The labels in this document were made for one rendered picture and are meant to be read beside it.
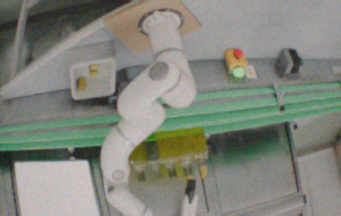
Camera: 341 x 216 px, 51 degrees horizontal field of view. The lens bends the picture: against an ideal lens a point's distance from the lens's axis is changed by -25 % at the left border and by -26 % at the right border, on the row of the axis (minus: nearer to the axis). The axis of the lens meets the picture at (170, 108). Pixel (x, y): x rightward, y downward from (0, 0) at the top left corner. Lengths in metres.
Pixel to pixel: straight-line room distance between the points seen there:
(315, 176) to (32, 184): 4.37
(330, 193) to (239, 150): 3.81
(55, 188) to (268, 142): 1.00
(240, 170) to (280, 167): 0.21
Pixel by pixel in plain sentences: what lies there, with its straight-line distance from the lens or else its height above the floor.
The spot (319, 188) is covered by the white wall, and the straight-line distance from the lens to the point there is 5.56.
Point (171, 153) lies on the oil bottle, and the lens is 1.70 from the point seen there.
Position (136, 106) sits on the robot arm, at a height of 1.11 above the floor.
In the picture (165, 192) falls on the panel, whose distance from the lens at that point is 1.80.
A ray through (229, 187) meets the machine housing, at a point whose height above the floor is 1.18.
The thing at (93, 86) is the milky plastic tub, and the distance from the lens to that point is 1.71.
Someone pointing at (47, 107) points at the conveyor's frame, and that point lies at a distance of 1.77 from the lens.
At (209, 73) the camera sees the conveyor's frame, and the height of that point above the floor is 0.82.
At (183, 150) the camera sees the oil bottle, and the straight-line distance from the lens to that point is 1.71.
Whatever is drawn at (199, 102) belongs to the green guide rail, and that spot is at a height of 0.92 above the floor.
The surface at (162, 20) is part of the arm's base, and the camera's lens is 1.44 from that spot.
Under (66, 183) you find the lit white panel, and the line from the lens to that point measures 1.81.
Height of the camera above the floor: 1.73
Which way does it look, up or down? 29 degrees down
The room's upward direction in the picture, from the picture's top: 168 degrees clockwise
